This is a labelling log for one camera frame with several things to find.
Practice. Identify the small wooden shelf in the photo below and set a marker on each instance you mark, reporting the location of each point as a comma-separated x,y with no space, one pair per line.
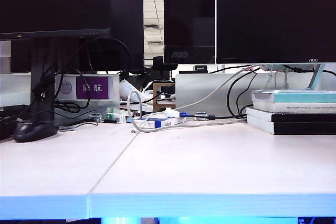
155,103

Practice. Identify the white adapter block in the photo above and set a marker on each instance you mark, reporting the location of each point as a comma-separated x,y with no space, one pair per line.
172,113

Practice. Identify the blue and white box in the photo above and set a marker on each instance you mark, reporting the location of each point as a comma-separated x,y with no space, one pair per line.
160,123

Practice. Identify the silver desk partition panel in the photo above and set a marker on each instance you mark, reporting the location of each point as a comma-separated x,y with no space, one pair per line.
199,90

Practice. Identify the black office chair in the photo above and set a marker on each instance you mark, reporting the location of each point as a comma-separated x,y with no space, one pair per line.
157,64

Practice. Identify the white printed tube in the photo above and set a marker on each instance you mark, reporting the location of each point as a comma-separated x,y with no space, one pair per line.
128,89

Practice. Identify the green and white carton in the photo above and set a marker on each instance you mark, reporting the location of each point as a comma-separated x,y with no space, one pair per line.
115,117

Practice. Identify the black pen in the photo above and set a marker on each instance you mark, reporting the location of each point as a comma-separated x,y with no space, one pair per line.
110,121

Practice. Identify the small clear plastic box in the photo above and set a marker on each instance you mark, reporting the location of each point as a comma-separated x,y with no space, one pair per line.
95,117

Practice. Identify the white nameplate with purple label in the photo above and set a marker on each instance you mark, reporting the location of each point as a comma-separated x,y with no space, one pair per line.
92,87

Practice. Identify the black AOC monitor glossy bezel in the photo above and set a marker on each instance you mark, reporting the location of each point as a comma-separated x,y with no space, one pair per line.
189,16

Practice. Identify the white cover book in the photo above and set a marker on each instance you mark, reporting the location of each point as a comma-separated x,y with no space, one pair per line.
267,108

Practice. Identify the teal cover book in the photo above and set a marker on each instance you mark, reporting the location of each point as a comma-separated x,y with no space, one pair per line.
302,97

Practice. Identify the AOC monitor with silver stand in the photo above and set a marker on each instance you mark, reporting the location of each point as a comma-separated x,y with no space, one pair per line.
275,16

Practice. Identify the black cover book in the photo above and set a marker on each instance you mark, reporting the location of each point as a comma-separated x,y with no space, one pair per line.
302,117
302,128

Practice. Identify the black Logitech mouse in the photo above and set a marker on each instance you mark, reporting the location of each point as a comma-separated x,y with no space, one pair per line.
34,130

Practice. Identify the black monitor with black stand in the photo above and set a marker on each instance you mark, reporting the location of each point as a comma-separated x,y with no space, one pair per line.
52,3

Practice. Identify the frosted desk partition panel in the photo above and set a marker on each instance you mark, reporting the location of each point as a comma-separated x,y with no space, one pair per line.
13,90

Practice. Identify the black power adapter with label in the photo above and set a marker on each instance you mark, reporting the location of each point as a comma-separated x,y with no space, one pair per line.
13,110

